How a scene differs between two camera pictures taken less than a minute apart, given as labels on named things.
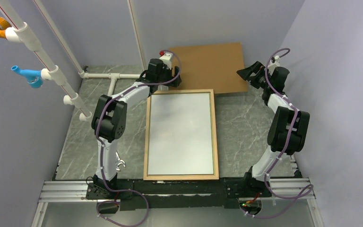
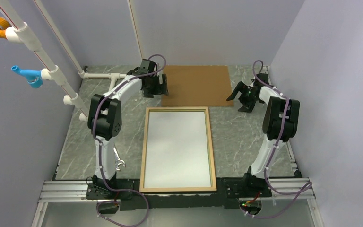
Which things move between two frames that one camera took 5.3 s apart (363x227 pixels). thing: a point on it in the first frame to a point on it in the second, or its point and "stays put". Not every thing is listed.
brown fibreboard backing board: (212, 66) to (197, 85)
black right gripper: (245, 73) to (247, 107)
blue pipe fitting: (33, 77) stays put
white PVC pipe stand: (20, 33) stays put
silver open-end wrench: (118, 161) stays put
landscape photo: (180, 140) stays put
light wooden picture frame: (215, 176) to (211, 162)
